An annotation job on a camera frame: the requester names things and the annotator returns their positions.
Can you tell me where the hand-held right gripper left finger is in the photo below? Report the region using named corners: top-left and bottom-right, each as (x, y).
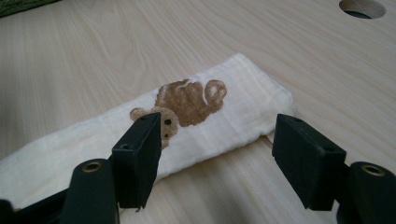
top-left (110, 112), bottom-right (163, 210)

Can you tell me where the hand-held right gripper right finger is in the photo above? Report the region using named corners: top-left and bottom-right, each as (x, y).
top-left (271, 113), bottom-right (347, 212)

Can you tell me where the cream cloth with bear print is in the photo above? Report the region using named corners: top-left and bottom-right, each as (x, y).
top-left (0, 52), bottom-right (299, 210)

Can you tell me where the green woven basket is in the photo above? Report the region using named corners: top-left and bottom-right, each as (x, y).
top-left (0, 0), bottom-right (63, 19)

